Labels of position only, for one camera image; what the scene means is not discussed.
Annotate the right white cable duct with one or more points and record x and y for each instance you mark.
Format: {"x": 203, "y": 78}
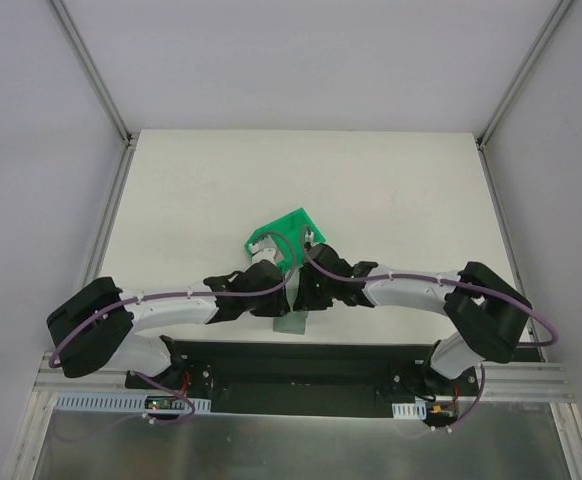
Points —
{"x": 410, "y": 411}

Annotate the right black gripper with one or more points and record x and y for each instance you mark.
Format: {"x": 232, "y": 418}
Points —
{"x": 304, "y": 301}

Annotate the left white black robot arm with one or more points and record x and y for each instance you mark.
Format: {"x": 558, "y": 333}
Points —
{"x": 105, "y": 326}

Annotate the left white cable duct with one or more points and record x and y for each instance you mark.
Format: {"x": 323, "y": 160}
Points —
{"x": 129, "y": 403}

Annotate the left aluminium frame post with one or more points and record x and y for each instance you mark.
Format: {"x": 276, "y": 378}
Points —
{"x": 79, "y": 48}

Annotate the right aluminium frame post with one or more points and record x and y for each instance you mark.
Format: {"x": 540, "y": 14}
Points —
{"x": 556, "y": 18}

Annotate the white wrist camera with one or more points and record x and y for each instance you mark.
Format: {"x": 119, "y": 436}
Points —
{"x": 265, "y": 250}
{"x": 307, "y": 238}

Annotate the aluminium frame post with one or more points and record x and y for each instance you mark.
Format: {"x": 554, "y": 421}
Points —
{"x": 556, "y": 18}
{"x": 79, "y": 48}

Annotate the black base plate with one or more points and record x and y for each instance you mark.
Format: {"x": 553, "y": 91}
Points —
{"x": 363, "y": 381}

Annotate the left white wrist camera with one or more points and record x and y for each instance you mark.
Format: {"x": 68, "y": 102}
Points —
{"x": 265, "y": 250}

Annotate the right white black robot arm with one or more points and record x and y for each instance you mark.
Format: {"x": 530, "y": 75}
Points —
{"x": 488, "y": 314}

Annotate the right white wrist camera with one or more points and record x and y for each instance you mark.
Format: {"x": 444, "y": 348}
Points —
{"x": 307, "y": 238}

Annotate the sage green card holder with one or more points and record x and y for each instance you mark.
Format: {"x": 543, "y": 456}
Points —
{"x": 293, "y": 323}

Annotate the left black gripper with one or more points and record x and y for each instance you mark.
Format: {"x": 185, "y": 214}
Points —
{"x": 281, "y": 304}

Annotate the white cable duct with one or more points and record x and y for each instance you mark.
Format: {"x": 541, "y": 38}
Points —
{"x": 410, "y": 411}
{"x": 129, "y": 403}

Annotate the green plastic bin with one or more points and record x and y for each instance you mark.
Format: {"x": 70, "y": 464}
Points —
{"x": 286, "y": 232}

